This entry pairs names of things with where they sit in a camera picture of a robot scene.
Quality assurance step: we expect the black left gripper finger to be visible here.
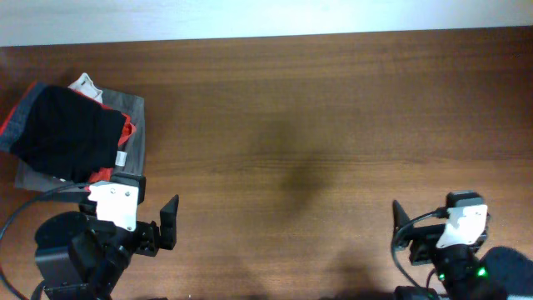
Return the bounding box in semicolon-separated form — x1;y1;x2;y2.
111;172;147;204
159;194;179;250

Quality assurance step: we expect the black leggings red waistband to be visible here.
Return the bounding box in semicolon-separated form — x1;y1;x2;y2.
1;82;137;183

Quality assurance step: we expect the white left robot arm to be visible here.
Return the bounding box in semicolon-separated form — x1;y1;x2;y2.
32;173;179;299

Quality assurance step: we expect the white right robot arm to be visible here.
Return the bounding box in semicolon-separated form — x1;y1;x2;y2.
391;191;532;299

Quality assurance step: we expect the grey folded garment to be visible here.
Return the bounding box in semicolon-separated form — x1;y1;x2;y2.
14;87;146;192

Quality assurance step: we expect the red printed t-shirt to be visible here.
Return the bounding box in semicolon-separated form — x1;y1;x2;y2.
70;85;136;183

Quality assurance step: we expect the white folded garment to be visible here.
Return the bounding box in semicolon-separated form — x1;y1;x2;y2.
49;72;128;183

